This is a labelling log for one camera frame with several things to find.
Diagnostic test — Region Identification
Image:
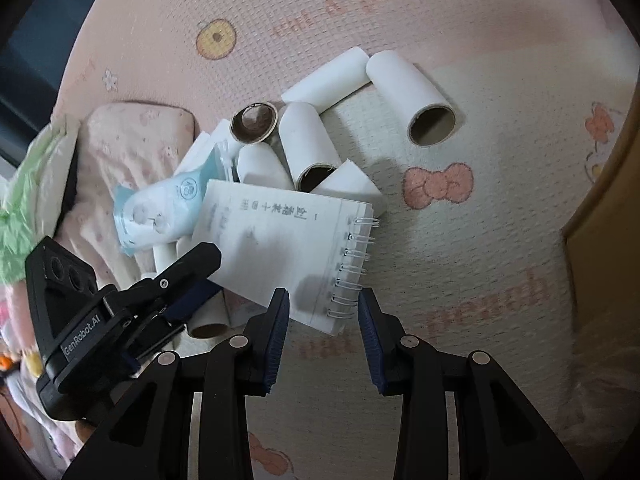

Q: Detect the white paper tube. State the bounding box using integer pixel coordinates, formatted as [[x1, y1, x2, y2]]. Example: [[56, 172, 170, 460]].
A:
[[186, 292, 229, 339], [366, 50, 457, 146], [310, 158, 388, 217], [278, 103, 342, 192], [281, 47, 370, 114], [236, 143, 294, 191], [152, 242, 177, 274], [210, 102, 279, 146]]

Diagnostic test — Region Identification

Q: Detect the brown cardboard box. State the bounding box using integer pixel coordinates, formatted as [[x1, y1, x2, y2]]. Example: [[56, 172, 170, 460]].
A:
[[560, 114, 640, 441]]

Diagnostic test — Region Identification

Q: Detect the spiral notebook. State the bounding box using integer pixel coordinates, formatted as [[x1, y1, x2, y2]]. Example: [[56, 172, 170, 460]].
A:
[[192, 180, 378, 336]]

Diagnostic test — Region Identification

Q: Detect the blue white wipes pack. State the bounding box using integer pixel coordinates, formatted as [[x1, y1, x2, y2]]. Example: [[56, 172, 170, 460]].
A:
[[113, 148, 232, 256]]

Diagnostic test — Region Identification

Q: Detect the green white blanket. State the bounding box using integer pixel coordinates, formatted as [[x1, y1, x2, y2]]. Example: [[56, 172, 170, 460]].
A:
[[1, 115, 80, 285]]

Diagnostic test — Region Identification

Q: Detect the pink patterned pillow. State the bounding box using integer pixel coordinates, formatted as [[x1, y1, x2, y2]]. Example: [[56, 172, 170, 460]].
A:
[[55, 102, 194, 288]]

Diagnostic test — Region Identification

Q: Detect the pink hello kitty mat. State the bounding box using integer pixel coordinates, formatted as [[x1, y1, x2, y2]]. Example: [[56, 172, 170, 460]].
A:
[[53, 0, 639, 470]]

